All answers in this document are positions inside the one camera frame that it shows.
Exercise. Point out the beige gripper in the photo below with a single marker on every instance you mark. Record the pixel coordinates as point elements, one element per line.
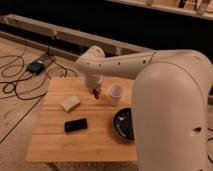
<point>93,81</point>

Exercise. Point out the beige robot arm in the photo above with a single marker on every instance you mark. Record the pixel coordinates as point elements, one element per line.
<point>169,104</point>

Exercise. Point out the white ceramic cup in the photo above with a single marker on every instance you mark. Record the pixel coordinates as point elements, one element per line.
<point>115,94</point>

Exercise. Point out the beige sponge block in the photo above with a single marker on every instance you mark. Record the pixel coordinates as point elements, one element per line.
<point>70,103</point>

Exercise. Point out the black rectangular block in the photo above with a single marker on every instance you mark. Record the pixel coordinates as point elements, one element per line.
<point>75,125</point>

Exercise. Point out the wooden table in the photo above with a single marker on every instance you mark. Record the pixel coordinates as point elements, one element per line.
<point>97,143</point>

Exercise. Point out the dark round plate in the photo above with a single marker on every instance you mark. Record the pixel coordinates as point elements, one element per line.
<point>122,124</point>

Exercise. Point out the long wooden beam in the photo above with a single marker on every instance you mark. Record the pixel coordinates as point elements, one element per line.
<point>76,37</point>

